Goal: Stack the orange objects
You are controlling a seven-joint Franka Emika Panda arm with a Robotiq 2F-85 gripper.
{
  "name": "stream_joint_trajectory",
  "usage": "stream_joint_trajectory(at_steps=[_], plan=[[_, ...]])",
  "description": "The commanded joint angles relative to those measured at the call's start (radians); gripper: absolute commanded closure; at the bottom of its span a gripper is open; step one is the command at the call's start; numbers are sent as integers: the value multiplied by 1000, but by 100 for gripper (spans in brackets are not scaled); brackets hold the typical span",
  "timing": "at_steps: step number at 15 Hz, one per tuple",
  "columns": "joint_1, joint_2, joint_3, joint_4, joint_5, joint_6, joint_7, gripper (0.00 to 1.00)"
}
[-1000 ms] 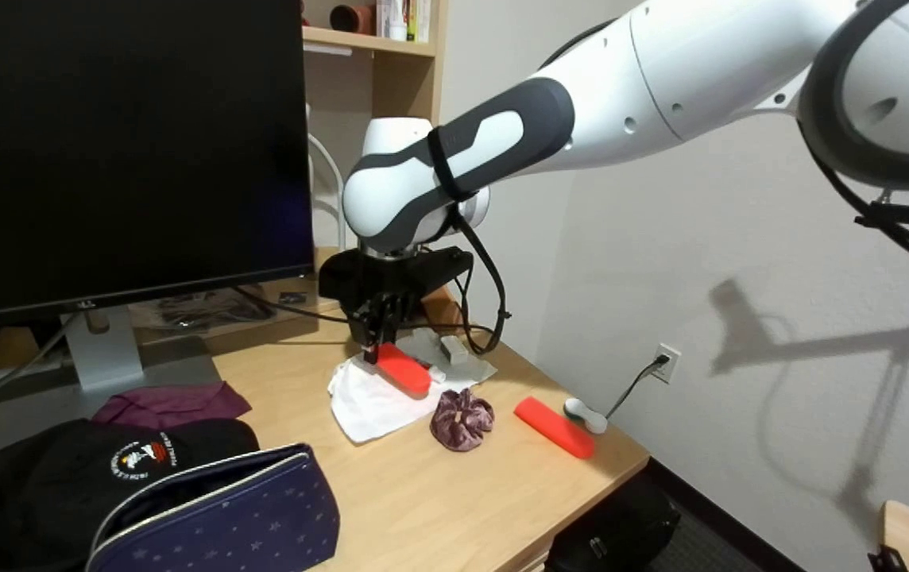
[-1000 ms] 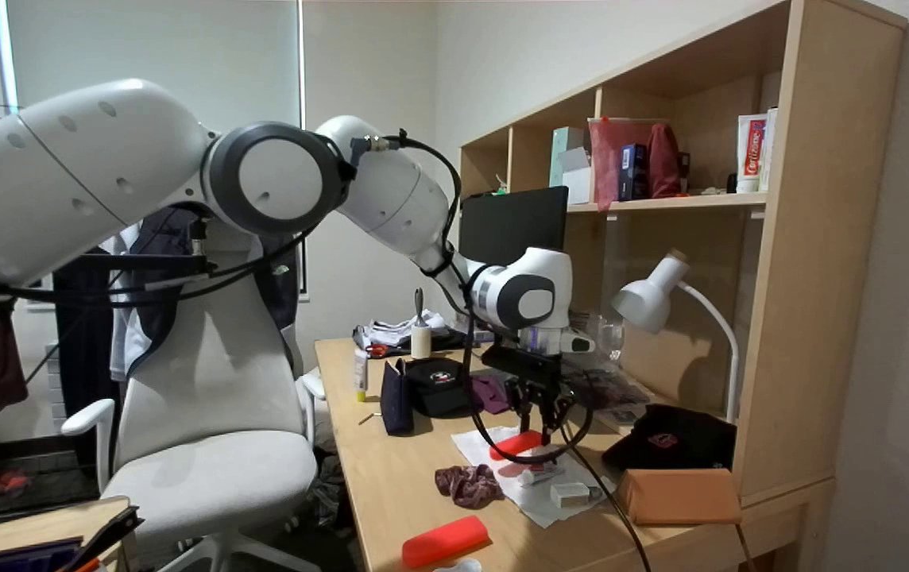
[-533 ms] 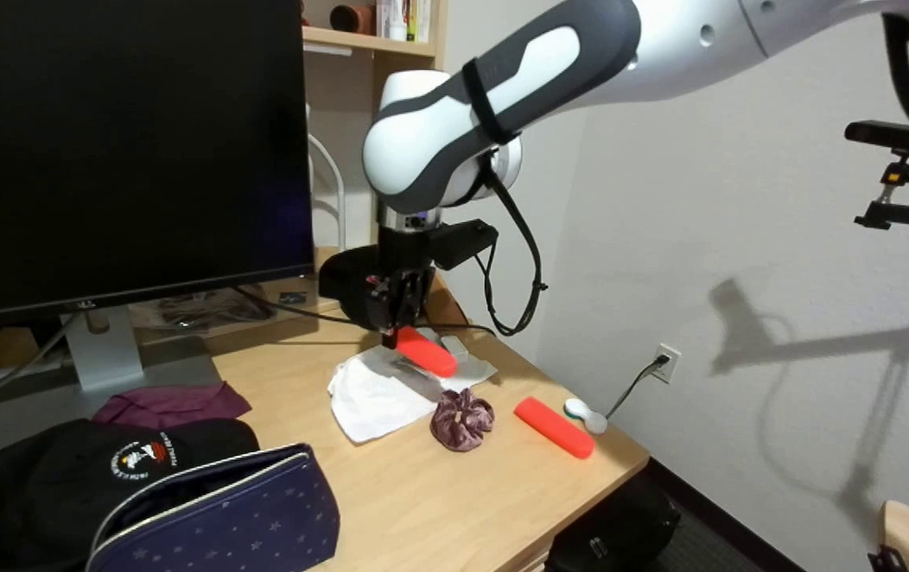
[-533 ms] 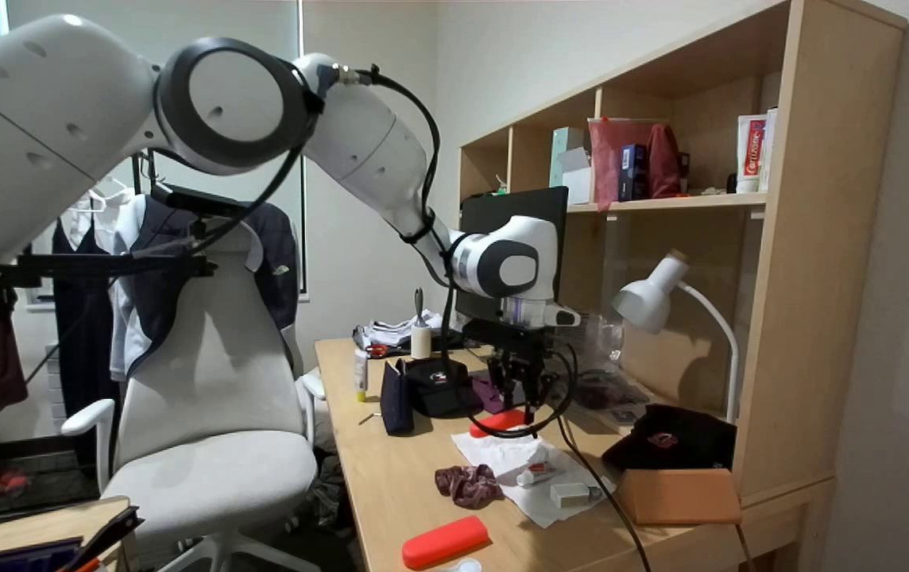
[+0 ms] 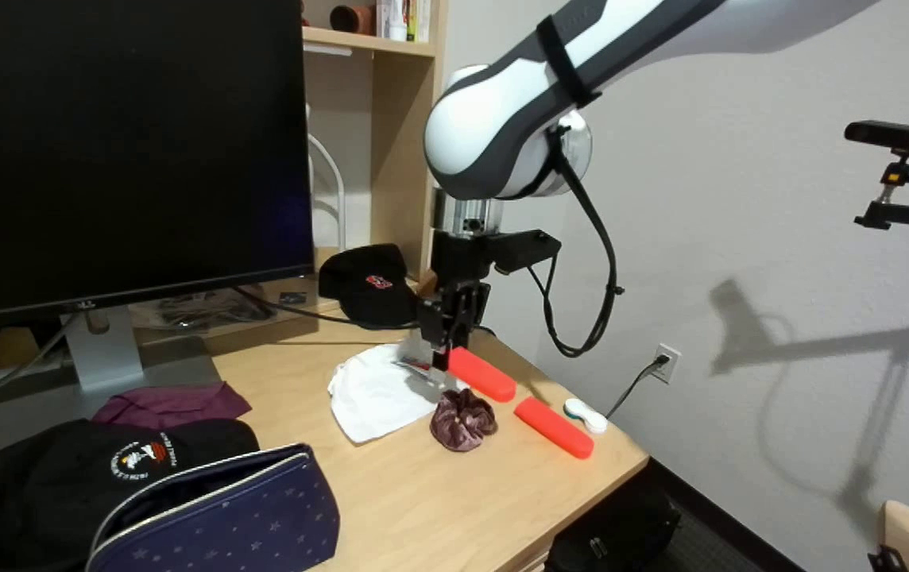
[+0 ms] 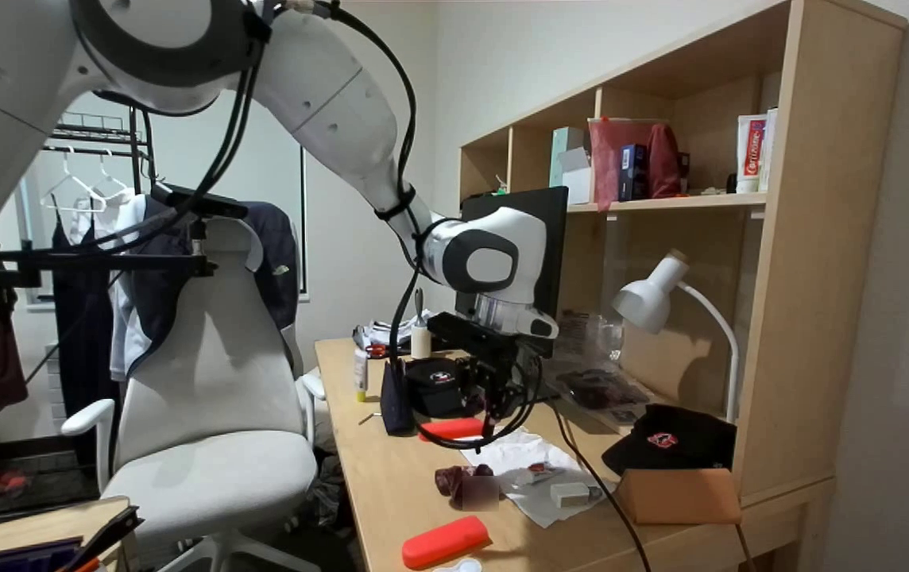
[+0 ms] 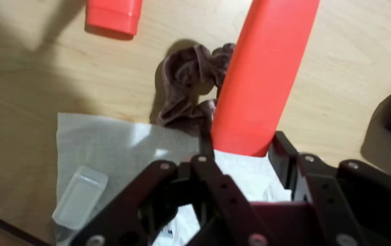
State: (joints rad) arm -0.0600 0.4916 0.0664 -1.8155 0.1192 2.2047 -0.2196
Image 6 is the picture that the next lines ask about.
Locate navy dotted pencil case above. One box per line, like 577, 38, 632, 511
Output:
379, 356, 422, 439

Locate small white bottle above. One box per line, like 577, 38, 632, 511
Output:
406, 317, 435, 362

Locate dark blue item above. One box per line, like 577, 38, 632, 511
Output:
618, 141, 656, 204

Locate clear plastic packaging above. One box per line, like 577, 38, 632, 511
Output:
496, 461, 614, 531

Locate grey monitor stand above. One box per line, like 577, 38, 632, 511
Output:
549, 353, 656, 429

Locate red bag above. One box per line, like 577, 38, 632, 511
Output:
585, 110, 691, 206

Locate white desk lamp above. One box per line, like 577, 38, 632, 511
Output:
611, 249, 743, 427

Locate orange marker pen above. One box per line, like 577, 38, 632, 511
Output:
402, 511, 496, 572

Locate white office chair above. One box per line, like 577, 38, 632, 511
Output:
57, 217, 332, 572

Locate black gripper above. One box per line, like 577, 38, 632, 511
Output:
452, 335, 544, 429

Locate orange oblong block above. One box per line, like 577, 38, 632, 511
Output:
416, 413, 493, 445

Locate teal box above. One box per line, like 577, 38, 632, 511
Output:
547, 125, 577, 190

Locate black clamp orange tip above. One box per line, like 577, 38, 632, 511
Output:
54, 501, 147, 572

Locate white red box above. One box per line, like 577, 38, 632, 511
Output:
730, 110, 772, 198

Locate black desk cable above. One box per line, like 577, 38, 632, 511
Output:
544, 393, 656, 572

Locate metal clothes rack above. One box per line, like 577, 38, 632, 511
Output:
39, 104, 161, 193

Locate wooden shelf unit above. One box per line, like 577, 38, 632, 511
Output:
456, 0, 909, 572

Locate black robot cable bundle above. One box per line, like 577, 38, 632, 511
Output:
150, 0, 547, 454

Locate wooden robot stand top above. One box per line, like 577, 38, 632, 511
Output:
0, 492, 142, 572

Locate black computer monitor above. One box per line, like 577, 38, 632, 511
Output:
462, 183, 571, 322

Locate brown cardboard box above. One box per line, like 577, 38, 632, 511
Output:
611, 464, 748, 531

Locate navy jacket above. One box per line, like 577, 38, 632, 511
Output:
134, 200, 303, 342

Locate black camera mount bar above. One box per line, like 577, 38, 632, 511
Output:
0, 183, 250, 288

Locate small pale box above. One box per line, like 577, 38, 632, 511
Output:
354, 353, 389, 403

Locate white hanging shirt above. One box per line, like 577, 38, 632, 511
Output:
44, 172, 156, 385

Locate black tray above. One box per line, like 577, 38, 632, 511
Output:
0, 429, 103, 534

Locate black hanging garment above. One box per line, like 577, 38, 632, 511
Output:
51, 236, 119, 427

